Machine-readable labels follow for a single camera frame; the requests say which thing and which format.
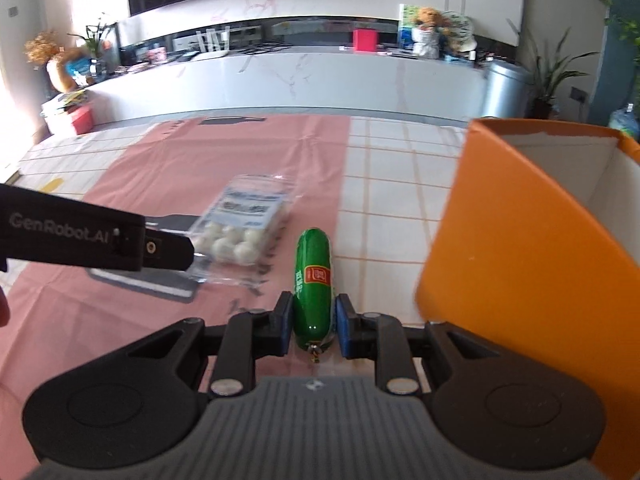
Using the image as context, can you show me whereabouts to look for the green sausage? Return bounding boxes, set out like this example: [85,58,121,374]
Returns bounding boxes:
[293,228,335,363]

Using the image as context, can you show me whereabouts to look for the clear bag white balls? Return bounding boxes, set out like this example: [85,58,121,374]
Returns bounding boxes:
[186,174,294,285]

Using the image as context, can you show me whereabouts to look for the person's left hand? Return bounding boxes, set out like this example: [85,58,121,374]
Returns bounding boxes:
[0,288,11,327]

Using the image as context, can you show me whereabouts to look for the pink checkered tablecloth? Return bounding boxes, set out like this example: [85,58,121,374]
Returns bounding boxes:
[0,112,469,480]

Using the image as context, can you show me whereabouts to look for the red storage box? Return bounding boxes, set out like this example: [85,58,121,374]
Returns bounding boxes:
[67,104,94,136]

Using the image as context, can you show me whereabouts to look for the orange cardboard box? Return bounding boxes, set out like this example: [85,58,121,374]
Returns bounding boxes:
[416,119,639,479]

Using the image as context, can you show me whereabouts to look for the dried flower vase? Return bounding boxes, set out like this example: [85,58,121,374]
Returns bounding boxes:
[24,30,84,93]

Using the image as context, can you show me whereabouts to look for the small green potted plant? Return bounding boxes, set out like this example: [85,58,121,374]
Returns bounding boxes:
[68,14,116,82]

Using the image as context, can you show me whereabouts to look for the white router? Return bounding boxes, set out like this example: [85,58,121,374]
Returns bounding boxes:
[193,26,231,61]

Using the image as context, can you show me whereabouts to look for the white marble TV console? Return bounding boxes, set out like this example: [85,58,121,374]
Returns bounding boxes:
[89,48,486,124]

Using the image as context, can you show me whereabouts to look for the silver trash can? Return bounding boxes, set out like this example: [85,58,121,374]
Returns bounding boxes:
[480,60,534,118]

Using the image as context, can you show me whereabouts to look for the red box on console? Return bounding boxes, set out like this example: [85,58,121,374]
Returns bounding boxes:
[352,28,378,53]

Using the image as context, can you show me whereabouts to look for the blue water bottle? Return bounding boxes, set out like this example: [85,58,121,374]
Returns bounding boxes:
[608,103,640,141]

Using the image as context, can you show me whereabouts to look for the teddy bear bouquet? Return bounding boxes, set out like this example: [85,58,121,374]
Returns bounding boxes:
[398,4,477,60]

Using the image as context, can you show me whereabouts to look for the hanging ivy plant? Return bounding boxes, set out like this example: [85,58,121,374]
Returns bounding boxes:
[564,0,640,72]

